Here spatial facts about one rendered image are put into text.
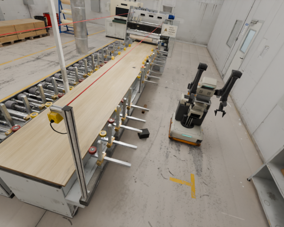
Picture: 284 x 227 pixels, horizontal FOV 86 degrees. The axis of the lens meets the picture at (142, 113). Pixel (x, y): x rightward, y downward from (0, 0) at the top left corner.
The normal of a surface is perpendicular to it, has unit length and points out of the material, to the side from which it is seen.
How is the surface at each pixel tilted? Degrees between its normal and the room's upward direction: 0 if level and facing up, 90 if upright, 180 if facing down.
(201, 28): 90
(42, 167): 0
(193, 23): 90
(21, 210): 0
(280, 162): 90
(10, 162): 0
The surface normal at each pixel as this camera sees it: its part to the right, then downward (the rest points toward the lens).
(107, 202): 0.13, -0.79
